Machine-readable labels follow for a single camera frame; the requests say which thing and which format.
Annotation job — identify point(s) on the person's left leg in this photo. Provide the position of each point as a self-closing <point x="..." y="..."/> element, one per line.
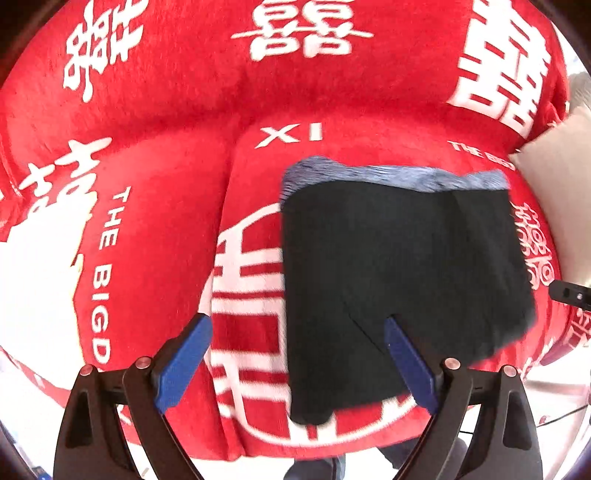
<point x="314" y="468"/>

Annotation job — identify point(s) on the beige cushion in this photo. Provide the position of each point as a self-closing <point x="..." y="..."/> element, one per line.
<point x="558" y="180"/>

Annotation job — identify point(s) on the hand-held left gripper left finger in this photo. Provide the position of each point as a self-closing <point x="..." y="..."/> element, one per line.
<point x="182" y="364"/>

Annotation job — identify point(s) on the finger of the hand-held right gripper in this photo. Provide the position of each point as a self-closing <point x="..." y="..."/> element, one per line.
<point x="572" y="293"/>

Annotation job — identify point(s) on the black pants with blue waistband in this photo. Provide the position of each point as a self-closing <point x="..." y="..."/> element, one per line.
<point x="392" y="258"/>

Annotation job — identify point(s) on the red printed blanket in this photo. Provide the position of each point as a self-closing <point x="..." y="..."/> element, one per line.
<point x="161" y="184"/>

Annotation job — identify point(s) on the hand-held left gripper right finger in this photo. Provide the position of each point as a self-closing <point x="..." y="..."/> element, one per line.
<point x="411" y="364"/>

